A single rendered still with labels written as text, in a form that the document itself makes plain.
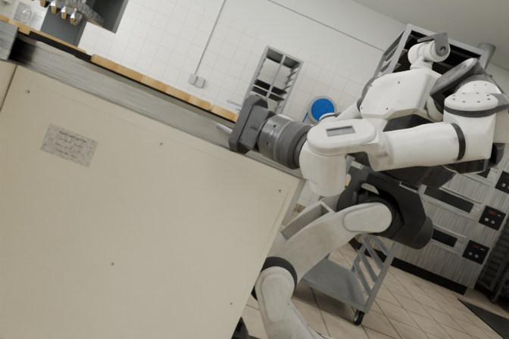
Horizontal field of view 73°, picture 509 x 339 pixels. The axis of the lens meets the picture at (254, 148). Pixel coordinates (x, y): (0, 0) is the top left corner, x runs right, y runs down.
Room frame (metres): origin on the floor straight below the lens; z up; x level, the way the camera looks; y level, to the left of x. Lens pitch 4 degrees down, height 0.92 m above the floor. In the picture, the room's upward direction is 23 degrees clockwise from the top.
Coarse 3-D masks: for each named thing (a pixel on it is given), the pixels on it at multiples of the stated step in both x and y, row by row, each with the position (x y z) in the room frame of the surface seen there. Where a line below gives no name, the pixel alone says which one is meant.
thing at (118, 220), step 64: (0, 128) 0.75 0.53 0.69; (64, 128) 0.76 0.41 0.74; (128, 128) 0.78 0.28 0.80; (0, 192) 0.75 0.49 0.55; (64, 192) 0.77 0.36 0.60; (128, 192) 0.79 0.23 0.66; (192, 192) 0.81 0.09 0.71; (256, 192) 0.83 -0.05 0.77; (0, 256) 0.76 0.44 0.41; (64, 256) 0.78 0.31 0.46; (128, 256) 0.80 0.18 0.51; (192, 256) 0.82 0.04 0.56; (256, 256) 0.84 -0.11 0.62; (0, 320) 0.77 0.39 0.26; (64, 320) 0.79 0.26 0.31; (128, 320) 0.81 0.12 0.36; (192, 320) 0.83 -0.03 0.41
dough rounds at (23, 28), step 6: (0, 18) 0.73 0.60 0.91; (6, 18) 0.75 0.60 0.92; (18, 24) 0.73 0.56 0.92; (24, 24) 0.74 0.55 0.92; (18, 30) 0.73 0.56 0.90; (24, 30) 0.74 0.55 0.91; (36, 30) 0.80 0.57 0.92; (48, 36) 0.86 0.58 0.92; (66, 42) 0.93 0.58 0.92; (78, 48) 1.01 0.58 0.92
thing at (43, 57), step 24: (24, 48) 0.75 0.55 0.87; (48, 48) 0.76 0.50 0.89; (48, 72) 0.76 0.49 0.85; (72, 72) 0.77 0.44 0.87; (96, 72) 0.78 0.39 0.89; (120, 96) 0.79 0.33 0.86; (144, 96) 0.79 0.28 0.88; (168, 96) 0.80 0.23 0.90; (168, 120) 0.81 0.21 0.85; (192, 120) 0.81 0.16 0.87; (216, 120) 0.82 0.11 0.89; (288, 168) 0.85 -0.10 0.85
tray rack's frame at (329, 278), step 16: (416, 32) 2.11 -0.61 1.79; (432, 32) 2.10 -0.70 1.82; (464, 48) 2.07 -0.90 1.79; (368, 240) 2.66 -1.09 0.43; (320, 272) 2.34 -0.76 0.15; (336, 272) 2.48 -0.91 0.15; (352, 272) 2.64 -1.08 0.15; (320, 288) 2.09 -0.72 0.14; (336, 288) 2.17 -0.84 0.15; (352, 288) 2.29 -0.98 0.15; (352, 304) 2.07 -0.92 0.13
